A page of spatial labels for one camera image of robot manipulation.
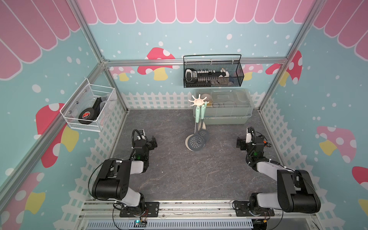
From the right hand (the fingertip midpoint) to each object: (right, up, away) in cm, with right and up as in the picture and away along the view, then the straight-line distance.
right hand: (245, 136), depth 92 cm
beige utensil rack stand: (-27, +6, +2) cm, 27 cm away
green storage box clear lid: (-10, +21, +9) cm, 25 cm away
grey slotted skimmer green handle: (-33, -3, -7) cm, 33 cm away
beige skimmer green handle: (-33, +11, -20) cm, 40 cm away
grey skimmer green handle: (-27, +1, -4) cm, 27 cm away
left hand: (-65, -2, +2) cm, 65 cm away
